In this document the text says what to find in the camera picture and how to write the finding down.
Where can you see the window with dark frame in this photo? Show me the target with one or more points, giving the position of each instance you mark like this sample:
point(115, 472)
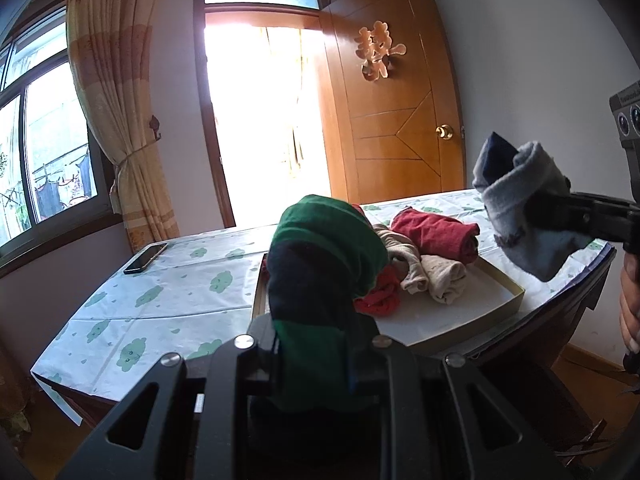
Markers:
point(54, 176)

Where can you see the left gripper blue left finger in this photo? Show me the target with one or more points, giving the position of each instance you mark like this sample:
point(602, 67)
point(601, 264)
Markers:
point(262, 331)

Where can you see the black smartphone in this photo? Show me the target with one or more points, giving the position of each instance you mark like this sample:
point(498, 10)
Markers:
point(142, 261)

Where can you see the person's right hand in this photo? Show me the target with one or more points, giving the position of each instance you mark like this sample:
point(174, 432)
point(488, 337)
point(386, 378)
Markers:
point(630, 303)

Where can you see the green and navy garment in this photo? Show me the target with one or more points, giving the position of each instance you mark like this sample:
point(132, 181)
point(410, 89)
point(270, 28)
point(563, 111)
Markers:
point(323, 255)

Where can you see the green cloud print tablecloth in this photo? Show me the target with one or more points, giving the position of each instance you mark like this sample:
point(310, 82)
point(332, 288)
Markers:
point(200, 292)

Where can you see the maroon grey underwear roll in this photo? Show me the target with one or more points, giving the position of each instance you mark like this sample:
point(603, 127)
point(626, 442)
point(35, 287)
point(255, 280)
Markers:
point(437, 235)

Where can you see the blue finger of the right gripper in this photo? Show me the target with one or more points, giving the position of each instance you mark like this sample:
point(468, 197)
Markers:
point(561, 213)

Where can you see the beige cream garment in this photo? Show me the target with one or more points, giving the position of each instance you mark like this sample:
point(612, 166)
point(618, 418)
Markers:
point(405, 258)

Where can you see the curtain tieback wall hook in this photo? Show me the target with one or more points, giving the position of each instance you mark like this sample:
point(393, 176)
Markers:
point(154, 124)

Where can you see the brass door knob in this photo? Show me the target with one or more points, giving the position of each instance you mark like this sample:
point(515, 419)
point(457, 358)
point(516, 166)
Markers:
point(445, 132)

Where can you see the small red sock bundle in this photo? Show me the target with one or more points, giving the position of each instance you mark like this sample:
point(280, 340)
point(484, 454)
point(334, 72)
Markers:
point(384, 299)

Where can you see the tan knitted sock roll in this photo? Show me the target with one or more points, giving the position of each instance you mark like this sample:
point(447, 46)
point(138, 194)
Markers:
point(446, 278)

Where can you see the grey blue sock roll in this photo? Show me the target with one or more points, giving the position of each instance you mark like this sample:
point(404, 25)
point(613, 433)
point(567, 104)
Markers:
point(507, 178)

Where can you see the wooden door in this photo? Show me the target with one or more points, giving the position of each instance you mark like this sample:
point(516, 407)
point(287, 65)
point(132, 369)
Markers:
point(380, 136)

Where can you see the shallow cardboard box tray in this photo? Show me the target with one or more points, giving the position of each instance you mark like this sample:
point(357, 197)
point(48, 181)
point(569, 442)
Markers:
point(429, 328)

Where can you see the yellow tied curtain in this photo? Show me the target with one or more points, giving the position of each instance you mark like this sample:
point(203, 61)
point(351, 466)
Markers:
point(108, 44)

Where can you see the double happiness door ornament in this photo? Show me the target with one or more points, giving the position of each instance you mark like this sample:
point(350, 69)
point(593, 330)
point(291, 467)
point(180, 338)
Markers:
point(375, 47)

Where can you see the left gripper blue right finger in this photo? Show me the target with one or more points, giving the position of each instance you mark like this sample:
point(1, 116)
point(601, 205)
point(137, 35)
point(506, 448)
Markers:
point(366, 330)

